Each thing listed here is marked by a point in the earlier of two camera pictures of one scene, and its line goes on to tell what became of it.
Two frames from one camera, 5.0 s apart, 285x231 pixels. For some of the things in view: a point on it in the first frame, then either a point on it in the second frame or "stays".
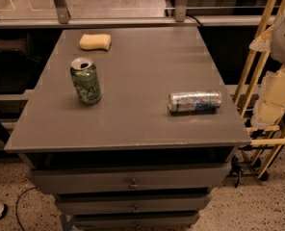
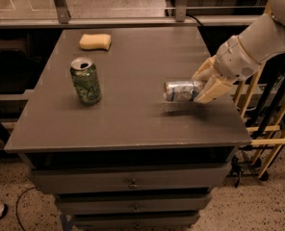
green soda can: x=86 y=80 stays
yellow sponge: x=90 y=41 stays
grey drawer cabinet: x=131 y=129 stays
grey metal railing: x=61 y=17 stays
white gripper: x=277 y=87 -> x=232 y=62
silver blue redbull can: x=194 y=101 -> x=181 y=90
